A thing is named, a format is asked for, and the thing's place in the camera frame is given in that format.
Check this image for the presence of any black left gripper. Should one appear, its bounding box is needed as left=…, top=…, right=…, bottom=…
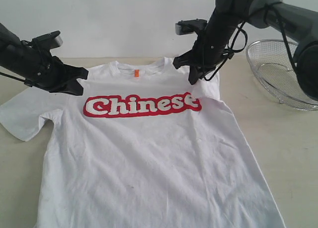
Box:
left=12, top=48, right=88, bottom=96

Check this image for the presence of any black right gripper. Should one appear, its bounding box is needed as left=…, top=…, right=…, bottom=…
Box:
left=172, top=24, right=236, bottom=85

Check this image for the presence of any white t-shirt red print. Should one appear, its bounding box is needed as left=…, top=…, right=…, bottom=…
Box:
left=0, top=58, right=285, bottom=228

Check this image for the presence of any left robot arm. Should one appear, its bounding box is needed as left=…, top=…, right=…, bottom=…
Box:
left=0, top=25, right=88, bottom=96

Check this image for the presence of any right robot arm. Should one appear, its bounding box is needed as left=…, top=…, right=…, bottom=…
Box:
left=173, top=0, right=318, bottom=100

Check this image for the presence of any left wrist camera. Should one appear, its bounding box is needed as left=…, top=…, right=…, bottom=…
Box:
left=31, top=30, right=63, bottom=51

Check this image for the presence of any wire mesh basket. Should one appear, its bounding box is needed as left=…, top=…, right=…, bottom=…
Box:
left=245, top=39, right=318, bottom=111

